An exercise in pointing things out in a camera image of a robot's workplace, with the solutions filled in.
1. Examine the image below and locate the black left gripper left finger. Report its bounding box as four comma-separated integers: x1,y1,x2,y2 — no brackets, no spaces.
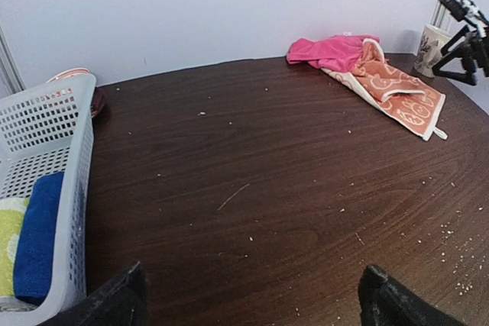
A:
42,262,148,326

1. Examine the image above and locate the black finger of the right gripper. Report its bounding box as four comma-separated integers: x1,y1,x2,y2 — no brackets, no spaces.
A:
432,25,477,86

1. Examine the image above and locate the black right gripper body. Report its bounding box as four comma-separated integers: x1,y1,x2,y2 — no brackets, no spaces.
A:
461,0,488,77

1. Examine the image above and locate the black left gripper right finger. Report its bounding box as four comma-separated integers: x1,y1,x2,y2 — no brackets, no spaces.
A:
358,264,464,326

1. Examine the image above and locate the orange bunny towel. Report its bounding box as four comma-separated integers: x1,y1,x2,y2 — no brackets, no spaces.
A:
322,38,448,141

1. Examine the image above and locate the beige printed mug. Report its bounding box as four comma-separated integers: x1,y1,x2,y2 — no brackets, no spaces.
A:
414,24,452,78

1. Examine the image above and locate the blue rolled towel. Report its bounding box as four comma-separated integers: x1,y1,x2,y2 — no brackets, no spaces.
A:
13,172,64,306

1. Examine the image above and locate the pink towel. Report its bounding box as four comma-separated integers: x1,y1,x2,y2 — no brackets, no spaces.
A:
286,35,381,73

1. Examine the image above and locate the white plastic basket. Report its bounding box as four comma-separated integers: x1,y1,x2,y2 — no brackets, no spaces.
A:
0,73,97,326

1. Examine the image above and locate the red white bowl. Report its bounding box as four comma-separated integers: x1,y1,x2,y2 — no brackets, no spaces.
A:
47,68,106,118

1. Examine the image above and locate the left aluminium post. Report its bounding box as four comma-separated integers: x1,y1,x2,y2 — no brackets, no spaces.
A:
0,29,26,95

